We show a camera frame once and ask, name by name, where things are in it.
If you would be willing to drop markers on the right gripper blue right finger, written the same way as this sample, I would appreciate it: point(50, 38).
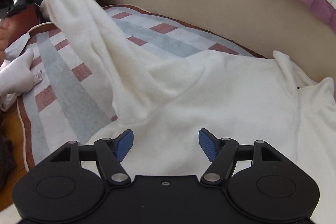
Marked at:
point(221, 153)

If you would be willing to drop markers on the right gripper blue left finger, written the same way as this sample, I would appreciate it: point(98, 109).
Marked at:
point(109, 155)

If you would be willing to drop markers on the white fleece garment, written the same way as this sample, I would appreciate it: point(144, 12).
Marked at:
point(166, 102)

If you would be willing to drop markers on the white folded clothes pile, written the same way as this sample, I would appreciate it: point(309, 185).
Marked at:
point(16, 75)

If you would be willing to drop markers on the striped plush blanket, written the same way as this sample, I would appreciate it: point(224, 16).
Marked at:
point(70, 102)

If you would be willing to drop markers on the beige bed frame side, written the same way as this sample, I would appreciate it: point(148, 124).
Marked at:
point(259, 25)

